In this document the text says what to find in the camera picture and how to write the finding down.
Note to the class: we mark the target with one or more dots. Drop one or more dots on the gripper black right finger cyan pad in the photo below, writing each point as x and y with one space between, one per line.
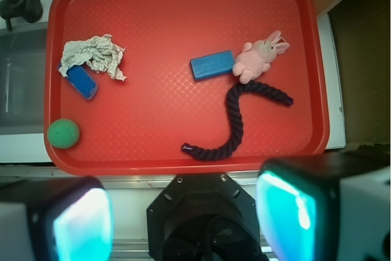
333 206

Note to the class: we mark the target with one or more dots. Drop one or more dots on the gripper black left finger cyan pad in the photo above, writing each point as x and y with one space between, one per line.
56 219

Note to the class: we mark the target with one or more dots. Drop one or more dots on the crumpled white paper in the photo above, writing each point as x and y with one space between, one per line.
99 53

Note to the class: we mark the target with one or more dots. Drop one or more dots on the green textured ball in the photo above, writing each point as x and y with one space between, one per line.
63 133

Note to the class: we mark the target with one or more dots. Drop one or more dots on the red plastic tray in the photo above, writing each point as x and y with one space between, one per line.
138 126

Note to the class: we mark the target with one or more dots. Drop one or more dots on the pink plush bunny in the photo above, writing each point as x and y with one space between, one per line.
256 58

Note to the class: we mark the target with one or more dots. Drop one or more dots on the metal sink basin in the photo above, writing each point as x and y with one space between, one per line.
22 81

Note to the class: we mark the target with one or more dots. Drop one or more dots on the blue rectangular block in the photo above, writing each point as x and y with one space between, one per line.
212 65

